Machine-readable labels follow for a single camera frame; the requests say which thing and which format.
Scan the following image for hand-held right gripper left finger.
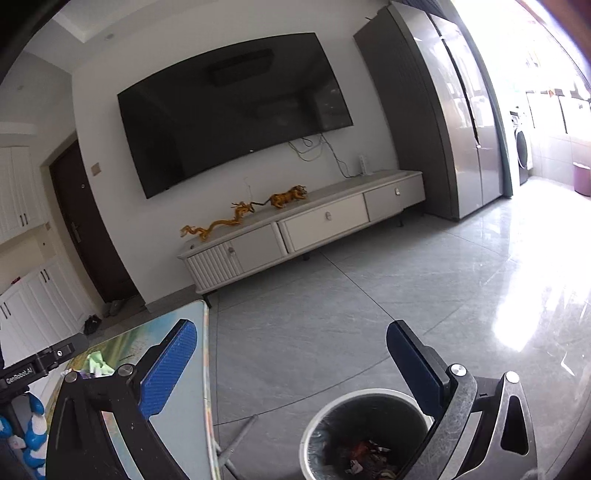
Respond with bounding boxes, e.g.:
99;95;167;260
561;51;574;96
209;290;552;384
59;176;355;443
45;318;199;480

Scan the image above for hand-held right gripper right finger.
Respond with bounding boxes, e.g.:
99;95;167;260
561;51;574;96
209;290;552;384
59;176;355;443
386;320;541;480

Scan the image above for green paper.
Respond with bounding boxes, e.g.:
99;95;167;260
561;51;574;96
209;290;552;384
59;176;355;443
88;351;116;376

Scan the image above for white round trash can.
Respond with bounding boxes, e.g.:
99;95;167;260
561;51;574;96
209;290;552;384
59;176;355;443
300;388;437;480

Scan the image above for black trash bag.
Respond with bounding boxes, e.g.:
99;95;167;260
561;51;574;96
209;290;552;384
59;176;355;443
308;398;435;480

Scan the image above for person's left hand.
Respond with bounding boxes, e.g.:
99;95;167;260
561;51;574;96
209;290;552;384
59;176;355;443
0;391;48;468

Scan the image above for white built-in cabinet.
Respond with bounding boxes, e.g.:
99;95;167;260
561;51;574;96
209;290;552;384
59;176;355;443
0;121;100;398

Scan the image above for colourful crumpled wrappers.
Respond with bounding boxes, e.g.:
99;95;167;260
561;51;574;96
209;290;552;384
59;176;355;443
330;440;402;476

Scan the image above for grey metal table leg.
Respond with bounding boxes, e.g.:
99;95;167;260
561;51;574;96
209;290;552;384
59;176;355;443
217;414;259;469

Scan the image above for dark brown entrance door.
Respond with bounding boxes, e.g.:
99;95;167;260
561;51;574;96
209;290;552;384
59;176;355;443
49;130;147;304

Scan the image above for golden dragon figurine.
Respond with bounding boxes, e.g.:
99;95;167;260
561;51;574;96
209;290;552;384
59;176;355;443
180;200;257;241

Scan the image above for white low television cabinet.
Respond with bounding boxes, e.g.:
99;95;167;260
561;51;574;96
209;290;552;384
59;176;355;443
176;170;426;309

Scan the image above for golden tiger figurine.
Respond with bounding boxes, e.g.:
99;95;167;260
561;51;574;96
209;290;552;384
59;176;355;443
264;185;309;209

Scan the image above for silver refrigerator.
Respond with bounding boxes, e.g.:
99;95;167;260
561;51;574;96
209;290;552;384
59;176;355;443
392;2;505;220

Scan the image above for white washing machine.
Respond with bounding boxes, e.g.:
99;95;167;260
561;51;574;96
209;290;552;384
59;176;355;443
508;108;534;186

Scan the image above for pink plastic bin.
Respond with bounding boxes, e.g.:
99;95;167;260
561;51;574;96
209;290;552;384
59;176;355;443
573;161;591;198

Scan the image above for dark power cable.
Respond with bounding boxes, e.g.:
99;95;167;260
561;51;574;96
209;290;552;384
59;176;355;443
318;134;363;178

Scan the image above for looped thin cable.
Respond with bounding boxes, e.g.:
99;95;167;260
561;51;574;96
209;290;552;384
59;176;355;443
288;138;324;162

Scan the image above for large black wall television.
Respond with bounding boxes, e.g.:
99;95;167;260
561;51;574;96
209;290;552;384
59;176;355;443
117;32;354;200

